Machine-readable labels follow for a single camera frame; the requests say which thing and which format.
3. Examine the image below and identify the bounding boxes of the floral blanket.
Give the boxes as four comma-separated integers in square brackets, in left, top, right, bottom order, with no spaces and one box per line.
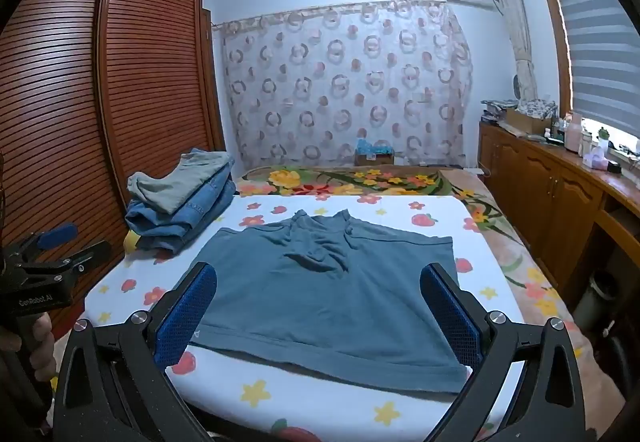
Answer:
[235,165,583,363]

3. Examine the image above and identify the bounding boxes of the striped window blind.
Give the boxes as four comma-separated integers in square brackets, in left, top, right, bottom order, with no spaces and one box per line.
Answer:
[537,0,640,139]

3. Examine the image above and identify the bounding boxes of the dark trash bin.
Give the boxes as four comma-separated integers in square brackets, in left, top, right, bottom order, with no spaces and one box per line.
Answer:
[572,269,624,339]

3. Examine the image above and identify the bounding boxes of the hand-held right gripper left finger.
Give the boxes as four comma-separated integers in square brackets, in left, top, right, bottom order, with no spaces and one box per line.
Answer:
[51,262,218,442]

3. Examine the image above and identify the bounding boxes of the folded khaki pants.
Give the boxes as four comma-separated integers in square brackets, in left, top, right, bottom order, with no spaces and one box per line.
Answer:
[127,149,236,215]

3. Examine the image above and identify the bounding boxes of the person's left hand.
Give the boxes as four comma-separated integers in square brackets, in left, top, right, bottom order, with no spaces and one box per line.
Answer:
[30,311,57,385]

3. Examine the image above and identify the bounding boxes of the wooden cabinet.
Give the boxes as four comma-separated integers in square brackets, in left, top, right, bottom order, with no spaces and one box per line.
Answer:
[477,119,640,305]

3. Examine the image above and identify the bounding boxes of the wooden louvred wardrobe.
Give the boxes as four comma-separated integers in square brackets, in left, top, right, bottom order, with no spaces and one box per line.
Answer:
[0,0,227,338]

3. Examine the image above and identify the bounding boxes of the circle patterned curtain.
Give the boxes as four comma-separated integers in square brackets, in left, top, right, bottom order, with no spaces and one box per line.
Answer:
[220,0,474,171]

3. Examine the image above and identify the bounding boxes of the folded blue jeans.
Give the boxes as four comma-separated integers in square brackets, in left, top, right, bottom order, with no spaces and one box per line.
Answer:
[124,148,237,254]

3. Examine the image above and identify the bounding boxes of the tied cream curtain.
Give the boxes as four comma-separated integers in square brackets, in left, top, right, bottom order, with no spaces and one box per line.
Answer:
[484,0,539,104]

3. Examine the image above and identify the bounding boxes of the white strawberry print mat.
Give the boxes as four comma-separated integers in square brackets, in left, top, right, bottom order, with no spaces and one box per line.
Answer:
[82,195,526,442]

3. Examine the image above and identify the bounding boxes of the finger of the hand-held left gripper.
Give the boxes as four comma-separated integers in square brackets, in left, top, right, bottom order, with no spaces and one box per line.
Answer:
[27,241,114,279]
[6,222,79,264]

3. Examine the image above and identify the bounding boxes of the cardboard box with blue items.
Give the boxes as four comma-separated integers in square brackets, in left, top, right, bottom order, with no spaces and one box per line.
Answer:
[354,139,396,167]

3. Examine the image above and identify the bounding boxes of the pile of printed packets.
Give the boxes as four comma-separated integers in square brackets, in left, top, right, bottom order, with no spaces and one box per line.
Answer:
[481,98,518,124]

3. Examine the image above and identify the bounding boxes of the pink bottle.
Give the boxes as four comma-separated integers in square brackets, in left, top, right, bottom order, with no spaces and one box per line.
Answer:
[565,113,584,153]

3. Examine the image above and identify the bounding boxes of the open cardboard box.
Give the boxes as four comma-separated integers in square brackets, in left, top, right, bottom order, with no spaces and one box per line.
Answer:
[504,107,554,134]

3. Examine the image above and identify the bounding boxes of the blue-grey t-shirt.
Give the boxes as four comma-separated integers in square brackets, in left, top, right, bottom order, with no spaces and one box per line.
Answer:
[187,209,474,395]

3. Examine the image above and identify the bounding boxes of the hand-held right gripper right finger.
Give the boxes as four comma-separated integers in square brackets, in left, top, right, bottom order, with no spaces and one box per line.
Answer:
[420,263,587,442]

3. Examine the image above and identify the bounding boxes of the patterned cloth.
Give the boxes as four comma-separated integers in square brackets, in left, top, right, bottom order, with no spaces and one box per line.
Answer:
[515,97,559,119]

